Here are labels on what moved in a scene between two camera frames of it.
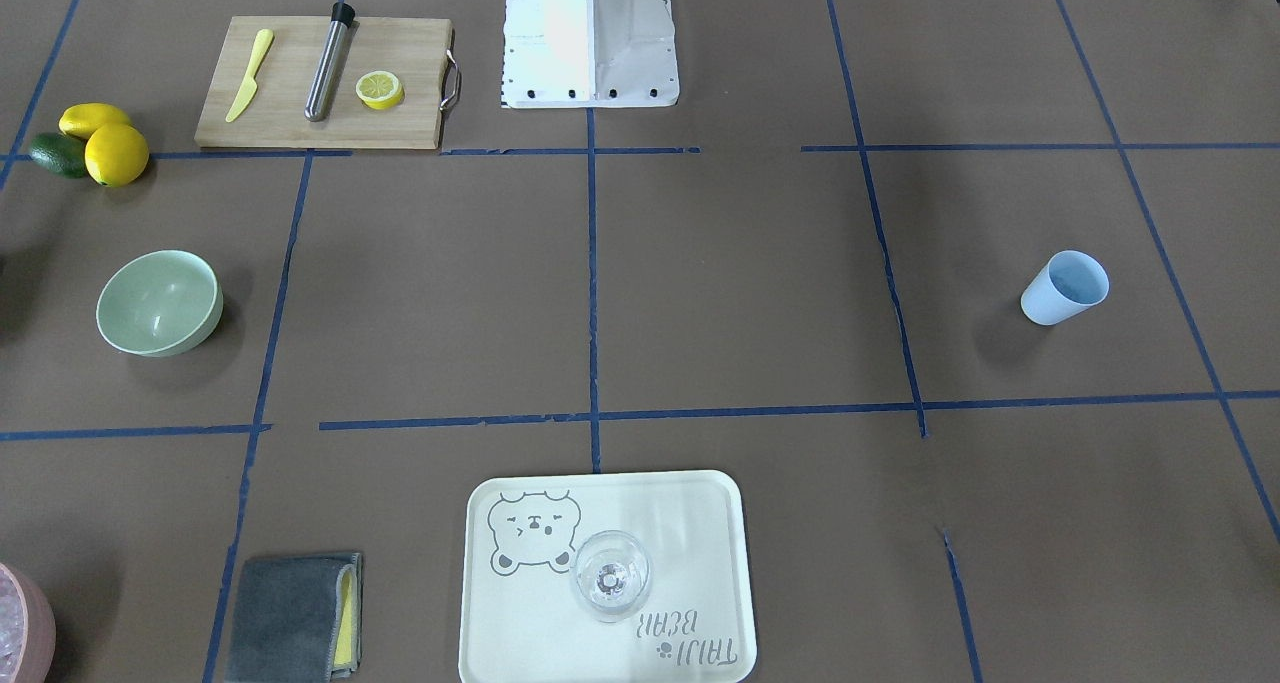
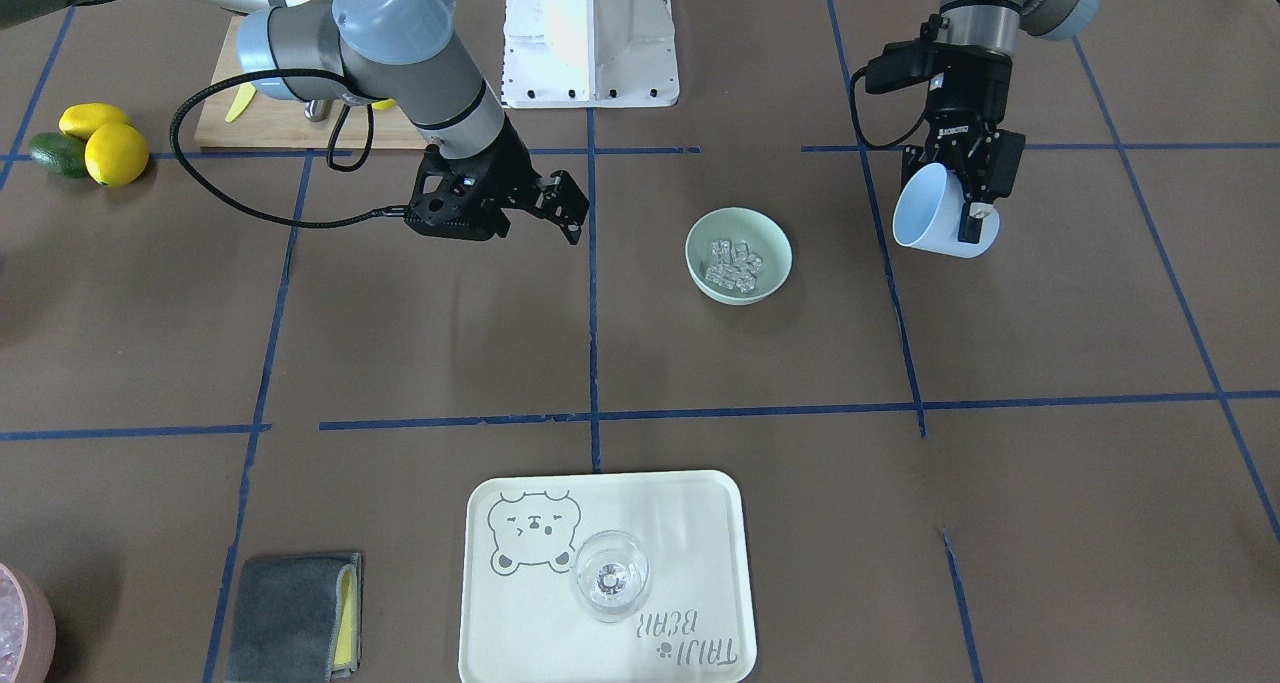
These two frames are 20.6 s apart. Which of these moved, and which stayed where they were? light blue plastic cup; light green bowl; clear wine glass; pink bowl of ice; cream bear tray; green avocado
Moved: light green bowl; light blue plastic cup
Stayed: green avocado; clear wine glass; pink bowl of ice; cream bear tray
